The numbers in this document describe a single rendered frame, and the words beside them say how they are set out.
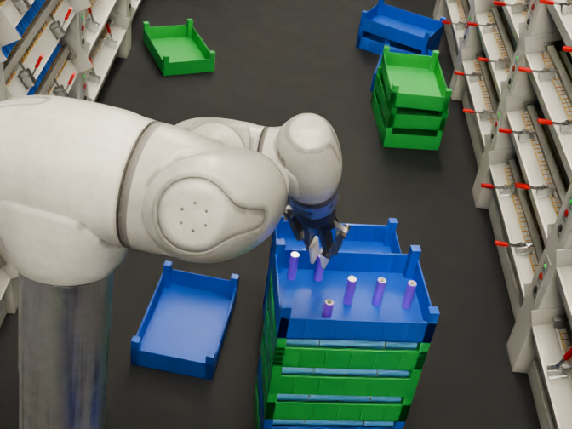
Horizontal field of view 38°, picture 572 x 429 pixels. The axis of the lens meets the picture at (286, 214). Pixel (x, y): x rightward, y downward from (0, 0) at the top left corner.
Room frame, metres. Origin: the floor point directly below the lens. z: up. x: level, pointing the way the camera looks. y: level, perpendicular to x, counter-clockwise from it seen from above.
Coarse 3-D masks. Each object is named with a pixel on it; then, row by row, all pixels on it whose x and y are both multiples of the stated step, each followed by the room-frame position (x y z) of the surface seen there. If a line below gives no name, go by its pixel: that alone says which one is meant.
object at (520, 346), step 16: (544, 256) 1.58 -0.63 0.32; (544, 288) 1.51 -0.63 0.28; (528, 304) 1.56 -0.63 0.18; (544, 304) 1.50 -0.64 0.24; (560, 304) 1.50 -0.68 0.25; (528, 320) 1.53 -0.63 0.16; (512, 336) 1.57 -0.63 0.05; (528, 336) 1.50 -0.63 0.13; (512, 352) 1.54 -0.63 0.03; (528, 352) 1.50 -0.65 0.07; (512, 368) 1.50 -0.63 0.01; (528, 368) 1.50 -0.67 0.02
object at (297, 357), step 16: (272, 288) 1.29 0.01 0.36; (272, 304) 1.22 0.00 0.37; (272, 320) 1.19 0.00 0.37; (272, 336) 1.16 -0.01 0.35; (272, 352) 1.13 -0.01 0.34; (288, 352) 1.11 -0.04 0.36; (304, 352) 1.12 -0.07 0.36; (320, 352) 1.12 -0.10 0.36; (336, 352) 1.13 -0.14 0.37; (352, 352) 1.13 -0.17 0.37; (368, 352) 1.14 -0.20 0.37; (384, 352) 1.14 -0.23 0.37; (400, 352) 1.14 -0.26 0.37; (416, 352) 1.15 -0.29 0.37; (336, 368) 1.13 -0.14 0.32; (352, 368) 1.13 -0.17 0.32; (368, 368) 1.14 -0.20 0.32; (384, 368) 1.14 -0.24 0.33; (400, 368) 1.15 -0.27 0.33; (416, 368) 1.15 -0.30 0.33
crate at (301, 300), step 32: (288, 256) 1.31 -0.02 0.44; (352, 256) 1.33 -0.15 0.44; (384, 256) 1.34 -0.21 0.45; (416, 256) 1.33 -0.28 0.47; (288, 288) 1.25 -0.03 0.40; (320, 288) 1.26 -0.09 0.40; (416, 288) 1.29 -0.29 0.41; (288, 320) 1.11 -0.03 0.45; (320, 320) 1.12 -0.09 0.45; (352, 320) 1.13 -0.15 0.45; (384, 320) 1.14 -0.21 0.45; (416, 320) 1.21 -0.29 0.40
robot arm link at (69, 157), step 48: (48, 96) 0.72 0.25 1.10; (0, 144) 0.65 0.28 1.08; (48, 144) 0.64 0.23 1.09; (96, 144) 0.64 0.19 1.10; (0, 192) 0.63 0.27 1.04; (48, 192) 0.62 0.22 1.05; (96, 192) 0.61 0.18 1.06; (0, 240) 0.63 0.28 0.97; (48, 240) 0.61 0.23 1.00; (96, 240) 0.62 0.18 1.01; (48, 288) 0.62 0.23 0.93; (96, 288) 0.64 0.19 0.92; (48, 336) 0.61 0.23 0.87; (96, 336) 0.63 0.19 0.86; (48, 384) 0.59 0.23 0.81; (96, 384) 0.62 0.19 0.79
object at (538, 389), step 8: (536, 368) 1.48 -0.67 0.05; (536, 376) 1.45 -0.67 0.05; (536, 384) 1.44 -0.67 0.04; (536, 392) 1.42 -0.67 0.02; (544, 392) 1.40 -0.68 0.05; (536, 400) 1.40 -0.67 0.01; (544, 400) 1.37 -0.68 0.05; (536, 408) 1.39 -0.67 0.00; (544, 408) 1.35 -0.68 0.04; (544, 416) 1.34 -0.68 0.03; (544, 424) 1.32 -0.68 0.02; (552, 424) 1.30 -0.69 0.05
